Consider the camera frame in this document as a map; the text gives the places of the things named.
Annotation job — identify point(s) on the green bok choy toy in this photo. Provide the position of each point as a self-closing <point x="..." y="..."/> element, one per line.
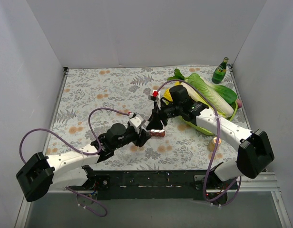
<point x="226" y="93"/>

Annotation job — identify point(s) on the yellow napa cabbage toy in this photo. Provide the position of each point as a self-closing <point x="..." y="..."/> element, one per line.
<point x="167" y="94"/>

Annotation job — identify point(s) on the green glass bottle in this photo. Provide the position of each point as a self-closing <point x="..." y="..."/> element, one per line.
<point x="220" y="71"/>

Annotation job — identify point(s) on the small orange-lid jar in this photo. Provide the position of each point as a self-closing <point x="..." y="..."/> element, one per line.
<point x="211" y="144"/>

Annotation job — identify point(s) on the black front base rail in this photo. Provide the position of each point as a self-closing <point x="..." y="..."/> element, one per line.
<point x="116" y="185"/>

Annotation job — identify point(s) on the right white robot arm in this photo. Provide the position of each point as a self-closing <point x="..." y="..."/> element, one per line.
<point x="254" y="151"/>

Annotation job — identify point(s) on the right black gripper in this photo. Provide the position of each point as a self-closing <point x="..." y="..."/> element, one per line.
<point x="159" y="114"/>

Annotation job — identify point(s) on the pink radish toy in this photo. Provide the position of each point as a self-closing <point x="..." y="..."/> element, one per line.
<point x="239" y="103"/>

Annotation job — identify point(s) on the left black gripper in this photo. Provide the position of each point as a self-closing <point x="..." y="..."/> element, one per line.
<point x="139" y="137"/>

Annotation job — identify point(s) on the red weekly pill organizer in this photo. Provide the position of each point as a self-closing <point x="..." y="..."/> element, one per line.
<point x="156" y="133"/>

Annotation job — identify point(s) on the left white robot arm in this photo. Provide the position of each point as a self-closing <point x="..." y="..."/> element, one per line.
<point x="41" y="172"/>

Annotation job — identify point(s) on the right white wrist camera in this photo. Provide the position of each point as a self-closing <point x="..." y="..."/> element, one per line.
<point x="155" y="97"/>

